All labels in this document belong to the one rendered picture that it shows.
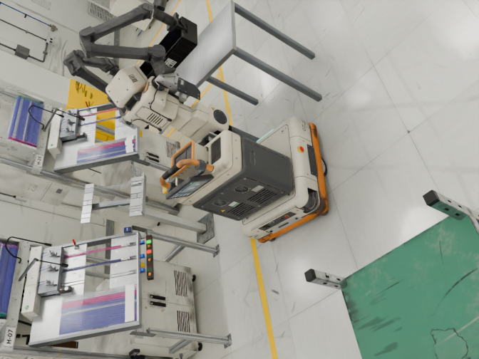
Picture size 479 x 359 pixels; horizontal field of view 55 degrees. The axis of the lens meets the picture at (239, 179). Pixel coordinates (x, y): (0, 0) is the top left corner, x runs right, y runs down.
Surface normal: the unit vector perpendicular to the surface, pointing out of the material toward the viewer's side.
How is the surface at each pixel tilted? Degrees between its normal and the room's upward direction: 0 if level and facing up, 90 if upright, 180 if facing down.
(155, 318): 90
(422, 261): 0
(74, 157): 44
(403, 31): 0
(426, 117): 0
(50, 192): 90
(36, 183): 90
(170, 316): 90
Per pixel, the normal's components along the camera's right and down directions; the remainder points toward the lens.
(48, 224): 0.60, -0.57
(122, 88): -0.50, 0.44
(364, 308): -0.78, -0.29
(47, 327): -0.12, -0.61
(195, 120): -0.07, 0.81
